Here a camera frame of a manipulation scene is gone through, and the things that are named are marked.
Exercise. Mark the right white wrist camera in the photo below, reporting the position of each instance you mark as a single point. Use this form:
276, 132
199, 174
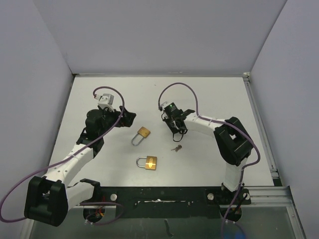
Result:
163, 105

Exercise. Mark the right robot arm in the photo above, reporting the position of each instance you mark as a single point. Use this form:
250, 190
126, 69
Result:
233, 146

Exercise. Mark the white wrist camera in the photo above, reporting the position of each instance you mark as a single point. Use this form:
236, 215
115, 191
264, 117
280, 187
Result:
163, 105
105, 102

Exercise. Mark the aluminium right rail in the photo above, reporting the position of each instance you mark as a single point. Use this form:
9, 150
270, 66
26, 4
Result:
262, 133

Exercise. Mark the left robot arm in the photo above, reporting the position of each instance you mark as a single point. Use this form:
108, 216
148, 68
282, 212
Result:
50, 197

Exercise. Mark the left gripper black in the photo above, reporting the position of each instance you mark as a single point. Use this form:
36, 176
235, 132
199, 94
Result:
126, 121

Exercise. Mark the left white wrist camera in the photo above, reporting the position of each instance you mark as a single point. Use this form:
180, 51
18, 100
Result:
105, 102

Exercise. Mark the brass padlock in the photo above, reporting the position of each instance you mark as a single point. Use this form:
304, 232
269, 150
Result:
150, 162
141, 135

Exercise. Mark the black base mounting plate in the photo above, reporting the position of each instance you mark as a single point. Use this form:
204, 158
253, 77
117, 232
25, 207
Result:
166, 203

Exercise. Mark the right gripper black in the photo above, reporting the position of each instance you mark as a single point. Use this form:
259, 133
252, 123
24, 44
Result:
174, 130

